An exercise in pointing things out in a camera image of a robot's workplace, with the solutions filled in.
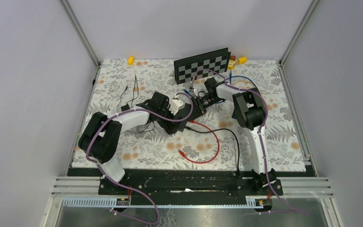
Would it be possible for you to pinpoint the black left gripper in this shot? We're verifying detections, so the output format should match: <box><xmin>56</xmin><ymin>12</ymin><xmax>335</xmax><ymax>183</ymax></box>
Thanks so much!
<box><xmin>156</xmin><ymin>101</ymin><xmax>182</xmax><ymax>134</ymax></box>

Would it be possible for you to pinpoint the red ethernet cable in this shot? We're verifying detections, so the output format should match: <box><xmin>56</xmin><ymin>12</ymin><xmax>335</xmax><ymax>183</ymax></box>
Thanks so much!
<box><xmin>178</xmin><ymin>120</ymin><xmax>220</xmax><ymax>165</ymax></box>

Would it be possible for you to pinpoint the black ethernet cable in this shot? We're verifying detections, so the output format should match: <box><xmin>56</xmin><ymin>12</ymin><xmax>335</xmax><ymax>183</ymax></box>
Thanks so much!
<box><xmin>186</xmin><ymin>126</ymin><xmax>241</xmax><ymax>172</ymax></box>

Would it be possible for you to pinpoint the black ribbed network switch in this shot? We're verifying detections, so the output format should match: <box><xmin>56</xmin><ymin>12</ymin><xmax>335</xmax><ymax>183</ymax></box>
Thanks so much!
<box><xmin>232</xmin><ymin>109</ymin><xmax>237</xmax><ymax>120</ymax></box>

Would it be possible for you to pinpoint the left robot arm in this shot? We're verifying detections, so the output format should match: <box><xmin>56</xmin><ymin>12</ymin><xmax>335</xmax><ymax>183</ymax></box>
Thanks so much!
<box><xmin>78</xmin><ymin>92</ymin><xmax>196</xmax><ymax>194</ymax></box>

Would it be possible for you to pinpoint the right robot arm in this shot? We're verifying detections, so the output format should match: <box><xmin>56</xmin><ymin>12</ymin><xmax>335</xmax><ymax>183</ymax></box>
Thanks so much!
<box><xmin>199</xmin><ymin>78</ymin><xmax>271</xmax><ymax>175</ymax></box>

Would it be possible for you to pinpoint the small toy figure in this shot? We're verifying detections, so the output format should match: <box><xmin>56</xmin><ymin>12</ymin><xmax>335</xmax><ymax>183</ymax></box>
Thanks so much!
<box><xmin>227</xmin><ymin>55</ymin><xmax>236</xmax><ymax>70</ymax></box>

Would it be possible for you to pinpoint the checkerboard calibration board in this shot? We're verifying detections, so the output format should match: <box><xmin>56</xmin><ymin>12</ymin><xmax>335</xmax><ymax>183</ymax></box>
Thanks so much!
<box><xmin>173</xmin><ymin>48</ymin><xmax>231</xmax><ymax>85</ymax></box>

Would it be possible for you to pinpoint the yellow block right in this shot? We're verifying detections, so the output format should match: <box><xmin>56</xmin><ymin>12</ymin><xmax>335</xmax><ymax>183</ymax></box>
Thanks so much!
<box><xmin>237</xmin><ymin>57</ymin><xmax>248</xmax><ymax>64</ymax></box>

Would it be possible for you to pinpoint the yellow block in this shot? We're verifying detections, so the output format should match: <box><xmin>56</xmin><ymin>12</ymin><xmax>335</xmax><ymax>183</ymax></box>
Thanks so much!
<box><xmin>237</xmin><ymin>57</ymin><xmax>248</xmax><ymax>64</ymax></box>
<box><xmin>127</xmin><ymin>56</ymin><xmax>135</xmax><ymax>66</ymax></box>

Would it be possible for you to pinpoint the yellow block left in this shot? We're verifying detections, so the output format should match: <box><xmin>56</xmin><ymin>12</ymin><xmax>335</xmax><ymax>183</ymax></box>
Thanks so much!
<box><xmin>127</xmin><ymin>56</ymin><xmax>135</xmax><ymax>66</ymax></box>

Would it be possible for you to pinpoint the floral patterned table mat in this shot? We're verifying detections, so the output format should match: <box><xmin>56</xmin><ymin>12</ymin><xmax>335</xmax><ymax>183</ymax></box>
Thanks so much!
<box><xmin>86</xmin><ymin>59</ymin><xmax>305</xmax><ymax>172</ymax></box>

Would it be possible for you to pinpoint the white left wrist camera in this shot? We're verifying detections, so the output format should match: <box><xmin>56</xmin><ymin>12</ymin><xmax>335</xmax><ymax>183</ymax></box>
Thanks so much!
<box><xmin>169</xmin><ymin>98</ymin><xmax>185</xmax><ymax>115</ymax></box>

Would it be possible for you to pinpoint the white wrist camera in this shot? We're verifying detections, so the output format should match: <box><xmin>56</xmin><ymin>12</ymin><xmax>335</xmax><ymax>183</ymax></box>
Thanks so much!
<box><xmin>189</xmin><ymin>87</ymin><xmax>198</xmax><ymax>96</ymax></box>
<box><xmin>169</xmin><ymin>98</ymin><xmax>185</xmax><ymax>115</ymax></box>

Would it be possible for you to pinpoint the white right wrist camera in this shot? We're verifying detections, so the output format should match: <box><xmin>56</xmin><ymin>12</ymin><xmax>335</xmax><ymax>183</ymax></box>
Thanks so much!
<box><xmin>189</xmin><ymin>87</ymin><xmax>198</xmax><ymax>96</ymax></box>

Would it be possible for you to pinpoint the thin black power cable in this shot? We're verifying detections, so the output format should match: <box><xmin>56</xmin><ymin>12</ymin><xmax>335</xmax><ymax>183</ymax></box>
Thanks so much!
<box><xmin>118</xmin><ymin>74</ymin><xmax>156</xmax><ymax>134</ymax></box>

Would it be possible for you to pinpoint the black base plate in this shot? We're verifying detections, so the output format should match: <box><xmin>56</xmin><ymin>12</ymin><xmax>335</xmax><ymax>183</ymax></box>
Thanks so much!
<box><xmin>55</xmin><ymin>168</ymin><xmax>314</xmax><ymax>206</ymax></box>

